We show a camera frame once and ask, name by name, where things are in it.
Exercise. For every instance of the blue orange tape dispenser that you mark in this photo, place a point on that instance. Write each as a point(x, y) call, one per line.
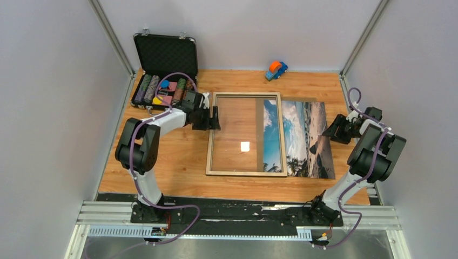
point(276, 69)

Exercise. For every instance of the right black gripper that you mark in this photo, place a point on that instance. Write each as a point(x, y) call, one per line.
point(335, 131)

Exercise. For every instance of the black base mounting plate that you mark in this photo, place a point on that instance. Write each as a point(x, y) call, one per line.
point(227, 217)

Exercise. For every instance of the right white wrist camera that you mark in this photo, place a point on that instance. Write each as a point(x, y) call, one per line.
point(353, 116)

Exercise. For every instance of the beach landscape photo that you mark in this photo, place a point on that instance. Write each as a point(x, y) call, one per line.
point(322, 160)

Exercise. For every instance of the yellow poker chip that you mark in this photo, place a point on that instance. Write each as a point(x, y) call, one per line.
point(156, 101)

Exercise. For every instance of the wooden picture frame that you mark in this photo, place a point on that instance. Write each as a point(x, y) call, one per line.
point(247, 174)

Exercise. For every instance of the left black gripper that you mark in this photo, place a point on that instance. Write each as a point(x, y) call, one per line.
point(210, 123)

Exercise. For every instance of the clear acrylic sheet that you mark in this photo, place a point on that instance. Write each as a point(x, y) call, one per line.
point(243, 136)

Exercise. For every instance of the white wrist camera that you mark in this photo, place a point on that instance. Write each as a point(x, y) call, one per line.
point(205, 103)
point(353, 116)

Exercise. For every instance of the aluminium rail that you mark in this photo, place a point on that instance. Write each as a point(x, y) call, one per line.
point(119, 213)

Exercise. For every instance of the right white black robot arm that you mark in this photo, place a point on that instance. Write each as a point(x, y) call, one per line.
point(372, 159)

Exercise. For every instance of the blue poker chip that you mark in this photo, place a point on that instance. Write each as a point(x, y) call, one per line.
point(165, 84)

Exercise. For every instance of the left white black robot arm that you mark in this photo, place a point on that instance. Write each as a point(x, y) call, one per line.
point(138, 146)

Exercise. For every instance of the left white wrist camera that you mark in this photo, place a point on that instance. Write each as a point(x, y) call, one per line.
point(205, 103)

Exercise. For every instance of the black poker chip case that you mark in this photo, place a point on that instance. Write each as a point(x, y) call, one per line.
point(173, 58)

